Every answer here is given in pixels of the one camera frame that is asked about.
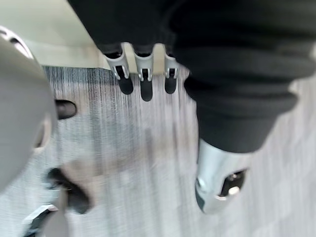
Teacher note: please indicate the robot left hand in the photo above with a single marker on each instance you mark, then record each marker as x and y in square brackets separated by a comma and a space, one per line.
[222, 49]

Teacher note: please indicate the dark robot right foot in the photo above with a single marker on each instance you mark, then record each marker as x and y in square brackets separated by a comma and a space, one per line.
[65, 109]

